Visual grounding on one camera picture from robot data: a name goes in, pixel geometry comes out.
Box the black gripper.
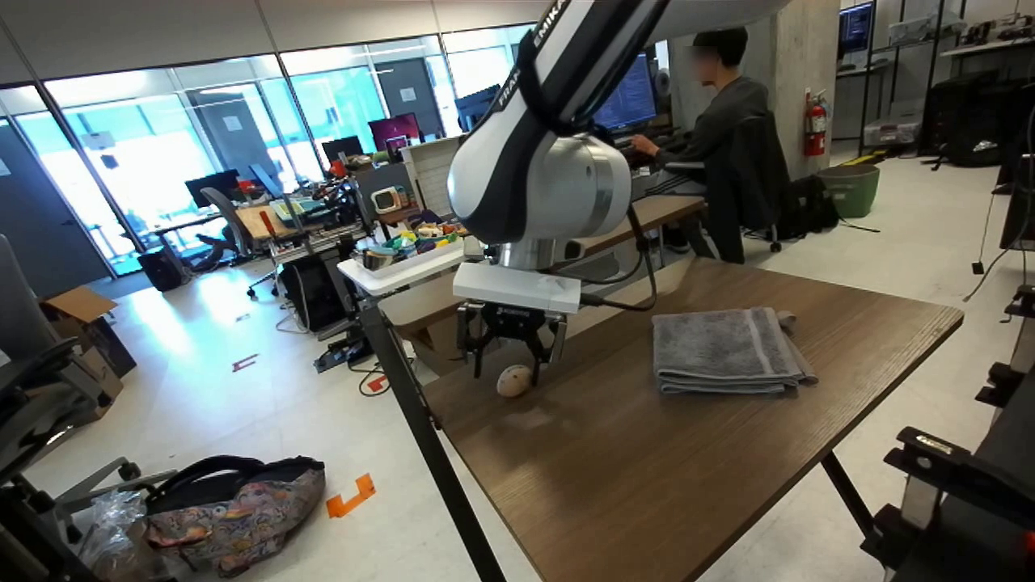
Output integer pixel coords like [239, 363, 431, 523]
[465, 305, 565, 390]

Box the brown round toy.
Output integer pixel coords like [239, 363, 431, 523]
[491, 363, 539, 404]

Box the grey towel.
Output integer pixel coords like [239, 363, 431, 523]
[650, 305, 819, 400]

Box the colourful toy clutter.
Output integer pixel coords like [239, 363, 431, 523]
[359, 216, 471, 272]

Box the brown cardboard box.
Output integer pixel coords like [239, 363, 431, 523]
[415, 305, 479, 374]
[42, 283, 142, 380]

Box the grey plastic chair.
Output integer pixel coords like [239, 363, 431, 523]
[564, 253, 693, 340]

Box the white table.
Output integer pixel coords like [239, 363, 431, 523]
[338, 235, 481, 302]

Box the black power strip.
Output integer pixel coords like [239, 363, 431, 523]
[315, 328, 374, 374]

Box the narrow wooden shelf board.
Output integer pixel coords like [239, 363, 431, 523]
[377, 193, 708, 332]

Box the light grey partition panel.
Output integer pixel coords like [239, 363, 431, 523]
[402, 132, 459, 220]

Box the black computer case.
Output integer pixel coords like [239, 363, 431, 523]
[281, 253, 354, 332]

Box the black computer monitor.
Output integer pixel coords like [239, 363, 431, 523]
[183, 168, 246, 210]
[457, 83, 506, 135]
[319, 132, 368, 168]

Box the purple screen computer monitor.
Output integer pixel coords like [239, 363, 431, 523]
[368, 112, 428, 155]

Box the blue screen computer monitor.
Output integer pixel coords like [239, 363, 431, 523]
[589, 52, 662, 135]

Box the black office chair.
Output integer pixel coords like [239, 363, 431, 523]
[198, 184, 285, 305]

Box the person in dark jacket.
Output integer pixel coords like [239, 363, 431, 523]
[629, 25, 799, 269]

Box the black backpack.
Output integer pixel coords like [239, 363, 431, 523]
[790, 174, 847, 238]

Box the black waste bin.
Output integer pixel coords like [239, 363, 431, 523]
[139, 246, 198, 294]

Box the green plastic bin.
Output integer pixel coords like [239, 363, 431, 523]
[823, 158, 885, 224]

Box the red fire extinguisher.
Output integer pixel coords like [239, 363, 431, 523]
[801, 88, 835, 162]

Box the clear plastic bag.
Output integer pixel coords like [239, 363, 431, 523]
[67, 489, 154, 574]

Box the metal storage rack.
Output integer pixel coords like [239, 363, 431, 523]
[837, 0, 1035, 166]

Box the dark grey office chair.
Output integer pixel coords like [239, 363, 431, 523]
[0, 231, 149, 513]

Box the black equipment case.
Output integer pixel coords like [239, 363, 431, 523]
[919, 73, 1035, 171]

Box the black floor stand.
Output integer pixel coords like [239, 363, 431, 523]
[963, 108, 1035, 307]

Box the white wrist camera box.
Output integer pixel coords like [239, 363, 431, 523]
[449, 258, 584, 316]

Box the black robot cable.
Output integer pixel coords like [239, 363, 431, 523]
[580, 196, 662, 316]

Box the orange plastic bracket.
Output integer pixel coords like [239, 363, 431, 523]
[326, 470, 381, 520]

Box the patterned bag with black straps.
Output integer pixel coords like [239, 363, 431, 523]
[142, 452, 329, 578]

